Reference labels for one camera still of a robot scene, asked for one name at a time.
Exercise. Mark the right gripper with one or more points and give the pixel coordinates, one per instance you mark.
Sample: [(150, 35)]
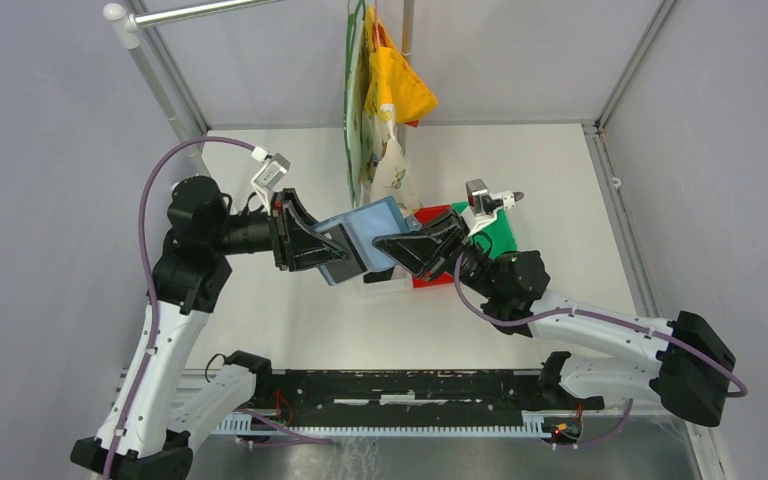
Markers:
[(426, 251)]

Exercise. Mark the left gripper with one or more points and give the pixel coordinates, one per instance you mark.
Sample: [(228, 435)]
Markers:
[(296, 245)]

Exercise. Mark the blue card holder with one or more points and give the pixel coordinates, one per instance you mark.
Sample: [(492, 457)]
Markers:
[(355, 231)]

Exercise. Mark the black card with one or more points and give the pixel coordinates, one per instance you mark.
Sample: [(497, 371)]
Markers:
[(350, 264)]

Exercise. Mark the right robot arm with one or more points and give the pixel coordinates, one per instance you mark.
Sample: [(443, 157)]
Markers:
[(682, 362)]

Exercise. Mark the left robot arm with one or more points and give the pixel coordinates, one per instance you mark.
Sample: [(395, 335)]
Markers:
[(146, 436)]

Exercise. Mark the red bin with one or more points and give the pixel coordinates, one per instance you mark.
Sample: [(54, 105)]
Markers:
[(427, 217)]

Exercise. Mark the white bin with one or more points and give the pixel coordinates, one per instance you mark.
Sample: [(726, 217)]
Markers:
[(385, 282)]

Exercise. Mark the green bin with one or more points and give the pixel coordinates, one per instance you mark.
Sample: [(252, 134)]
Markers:
[(496, 238)]

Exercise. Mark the hanging patterned cloth bag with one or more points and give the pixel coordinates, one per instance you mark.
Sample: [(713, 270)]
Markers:
[(377, 166)]

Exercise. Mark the yellow cloth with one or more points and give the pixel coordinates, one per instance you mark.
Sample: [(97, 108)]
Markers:
[(393, 90)]

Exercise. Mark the white clothes rack pole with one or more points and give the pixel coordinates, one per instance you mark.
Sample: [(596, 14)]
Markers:
[(137, 29)]

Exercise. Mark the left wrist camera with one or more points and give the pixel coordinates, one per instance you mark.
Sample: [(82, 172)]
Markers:
[(272, 169)]

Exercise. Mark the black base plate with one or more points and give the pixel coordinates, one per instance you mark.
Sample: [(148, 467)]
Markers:
[(402, 398)]

